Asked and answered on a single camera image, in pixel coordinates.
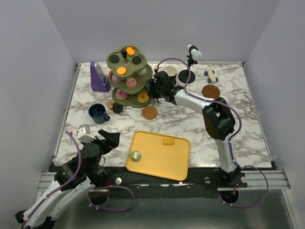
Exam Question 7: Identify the grey snowball cake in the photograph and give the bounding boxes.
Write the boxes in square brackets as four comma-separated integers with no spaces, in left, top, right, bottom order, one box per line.
[137,68,146,75]

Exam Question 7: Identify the pink snowball cake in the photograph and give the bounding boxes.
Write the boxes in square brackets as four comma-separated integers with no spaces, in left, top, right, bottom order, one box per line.
[126,77,137,88]

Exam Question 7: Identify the green tiered cake stand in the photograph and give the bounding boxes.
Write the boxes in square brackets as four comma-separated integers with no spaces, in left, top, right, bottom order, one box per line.
[106,45,153,108]

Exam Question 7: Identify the yellow serving tray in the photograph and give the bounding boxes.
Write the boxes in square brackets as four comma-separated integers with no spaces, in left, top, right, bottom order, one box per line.
[126,131,191,181]

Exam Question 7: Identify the pink frosted donut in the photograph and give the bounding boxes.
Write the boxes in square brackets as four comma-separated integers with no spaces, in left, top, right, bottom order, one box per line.
[116,90,128,100]

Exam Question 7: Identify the black lamp white bulb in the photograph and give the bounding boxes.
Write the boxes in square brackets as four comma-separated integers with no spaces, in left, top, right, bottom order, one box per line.
[178,44,203,84]

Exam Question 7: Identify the round orange biscuit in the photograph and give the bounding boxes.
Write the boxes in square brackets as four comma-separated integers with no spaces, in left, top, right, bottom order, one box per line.
[116,67,127,75]

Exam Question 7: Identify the orange fish cookie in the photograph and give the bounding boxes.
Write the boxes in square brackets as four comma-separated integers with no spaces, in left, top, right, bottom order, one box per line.
[126,47,135,56]

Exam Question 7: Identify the purple snowball cake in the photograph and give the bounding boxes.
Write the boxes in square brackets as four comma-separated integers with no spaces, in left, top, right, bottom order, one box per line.
[112,75,122,83]

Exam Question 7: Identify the black patterned sandwich cookie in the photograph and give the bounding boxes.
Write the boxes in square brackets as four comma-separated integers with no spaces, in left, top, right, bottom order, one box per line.
[109,54,120,63]

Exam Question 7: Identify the yellow frosted donut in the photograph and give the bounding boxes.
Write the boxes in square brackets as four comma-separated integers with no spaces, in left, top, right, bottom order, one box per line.
[137,92,150,104]

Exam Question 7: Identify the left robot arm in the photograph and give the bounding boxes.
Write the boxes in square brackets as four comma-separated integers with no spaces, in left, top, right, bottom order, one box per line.
[15,127,120,229]

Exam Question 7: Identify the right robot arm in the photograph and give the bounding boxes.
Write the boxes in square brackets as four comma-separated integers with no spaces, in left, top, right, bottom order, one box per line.
[148,71,241,187]

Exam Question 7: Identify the black cream mug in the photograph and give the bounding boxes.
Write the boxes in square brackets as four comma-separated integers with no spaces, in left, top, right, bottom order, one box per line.
[164,66,177,84]

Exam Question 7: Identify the green snowball cake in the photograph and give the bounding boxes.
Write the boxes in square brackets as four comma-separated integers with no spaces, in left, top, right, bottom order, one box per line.
[130,150,142,162]

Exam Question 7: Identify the light wooden coaster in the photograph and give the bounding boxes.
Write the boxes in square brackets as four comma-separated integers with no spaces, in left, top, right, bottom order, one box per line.
[142,106,158,120]

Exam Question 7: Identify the dark blue mug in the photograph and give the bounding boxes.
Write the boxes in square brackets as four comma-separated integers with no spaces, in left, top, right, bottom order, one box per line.
[88,104,110,124]

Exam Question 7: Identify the black ridged knob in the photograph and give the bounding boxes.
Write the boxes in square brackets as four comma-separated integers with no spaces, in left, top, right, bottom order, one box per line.
[112,104,123,114]

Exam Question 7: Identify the small wooden block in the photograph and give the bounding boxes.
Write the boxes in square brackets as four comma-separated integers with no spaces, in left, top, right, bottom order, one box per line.
[105,99,116,110]

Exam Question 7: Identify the dark wooden coaster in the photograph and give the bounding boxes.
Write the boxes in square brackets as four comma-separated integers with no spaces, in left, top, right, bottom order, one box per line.
[202,84,220,99]

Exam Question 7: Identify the toy car blue wheels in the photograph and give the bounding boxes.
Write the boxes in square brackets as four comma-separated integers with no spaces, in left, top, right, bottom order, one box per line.
[204,69,218,83]

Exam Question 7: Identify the rectangular beige biscuit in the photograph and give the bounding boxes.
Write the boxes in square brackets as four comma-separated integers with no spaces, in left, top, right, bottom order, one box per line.
[163,137,175,146]

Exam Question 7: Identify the purple box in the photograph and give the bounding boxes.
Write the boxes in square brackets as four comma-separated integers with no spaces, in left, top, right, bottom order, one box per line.
[90,62,111,93]

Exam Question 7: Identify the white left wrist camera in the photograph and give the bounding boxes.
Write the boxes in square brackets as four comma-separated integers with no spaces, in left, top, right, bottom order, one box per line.
[76,124,95,143]

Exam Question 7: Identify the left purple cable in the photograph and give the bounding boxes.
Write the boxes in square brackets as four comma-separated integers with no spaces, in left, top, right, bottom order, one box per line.
[21,131,136,229]

